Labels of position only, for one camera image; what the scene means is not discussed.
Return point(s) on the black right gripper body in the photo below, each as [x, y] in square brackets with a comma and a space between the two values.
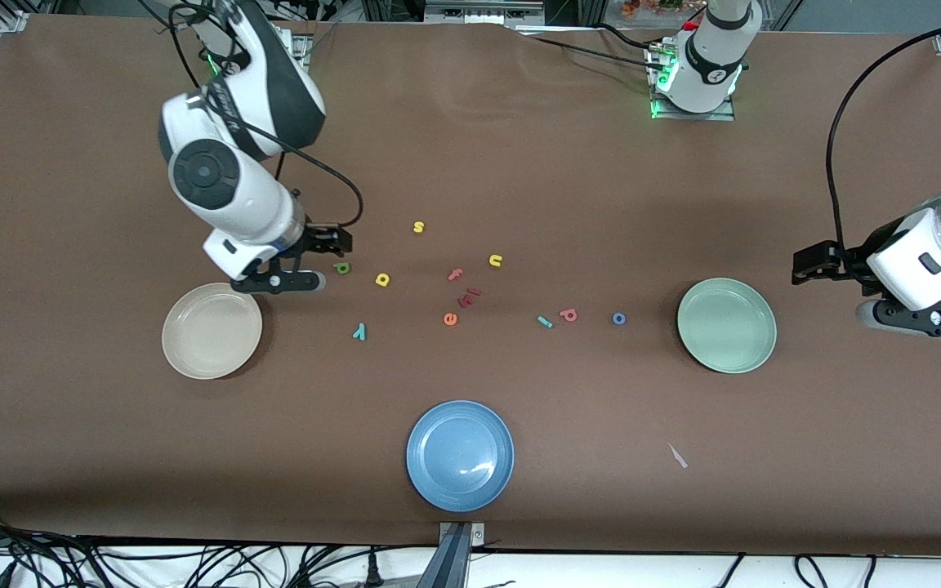
[320, 239]

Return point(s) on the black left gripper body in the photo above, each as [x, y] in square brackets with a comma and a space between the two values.
[857, 255]

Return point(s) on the teal foam letter y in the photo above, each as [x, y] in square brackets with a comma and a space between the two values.
[359, 331]

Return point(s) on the pink foam letter p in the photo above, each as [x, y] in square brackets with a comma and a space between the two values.
[568, 314]

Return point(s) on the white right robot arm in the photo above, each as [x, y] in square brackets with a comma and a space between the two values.
[217, 175]

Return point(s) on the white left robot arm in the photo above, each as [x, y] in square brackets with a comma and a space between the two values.
[711, 65]

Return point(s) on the light green plate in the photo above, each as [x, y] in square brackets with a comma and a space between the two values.
[727, 326]

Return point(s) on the beige brown plate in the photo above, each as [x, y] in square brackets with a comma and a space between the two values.
[211, 331]

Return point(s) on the white tape scrap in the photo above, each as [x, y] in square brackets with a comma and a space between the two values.
[677, 456]

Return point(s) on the blue plate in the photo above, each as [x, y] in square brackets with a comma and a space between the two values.
[460, 456]

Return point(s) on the grey metal box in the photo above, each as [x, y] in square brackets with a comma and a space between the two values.
[483, 10]

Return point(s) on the orange decoration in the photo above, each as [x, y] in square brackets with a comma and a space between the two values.
[650, 6]

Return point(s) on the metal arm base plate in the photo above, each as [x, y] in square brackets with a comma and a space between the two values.
[691, 116]
[301, 45]

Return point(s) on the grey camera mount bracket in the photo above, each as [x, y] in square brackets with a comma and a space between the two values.
[454, 555]

